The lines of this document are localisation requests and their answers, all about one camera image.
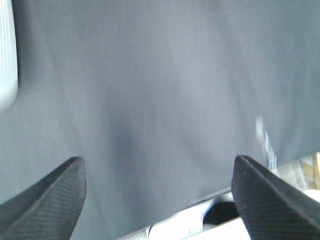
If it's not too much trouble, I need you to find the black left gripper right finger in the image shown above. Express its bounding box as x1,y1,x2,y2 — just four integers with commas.
231,155,320,240

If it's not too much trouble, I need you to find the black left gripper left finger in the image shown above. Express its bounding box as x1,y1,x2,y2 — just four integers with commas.
0,156,87,240

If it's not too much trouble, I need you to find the pale green storage box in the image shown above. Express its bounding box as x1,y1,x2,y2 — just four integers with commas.
0,0,18,111

